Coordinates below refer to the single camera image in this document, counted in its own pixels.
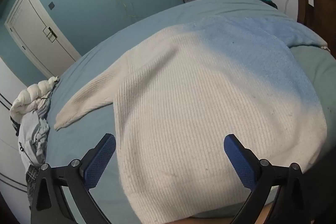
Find plaid cloth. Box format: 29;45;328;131
25;164;40;209

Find white door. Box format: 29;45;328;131
4;0;82;78

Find yellow cable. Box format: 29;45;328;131
110;0;139;18

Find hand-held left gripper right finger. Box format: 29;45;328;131
223;134;306;224

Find metal door handle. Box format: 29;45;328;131
43;27;58;43

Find grey clothes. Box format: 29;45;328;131
18;93;54;169

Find white puffer jacket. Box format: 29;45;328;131
10;76;59;122

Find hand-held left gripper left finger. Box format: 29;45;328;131
31;133;117;224

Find white knit sweater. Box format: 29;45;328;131
54;15;330;219

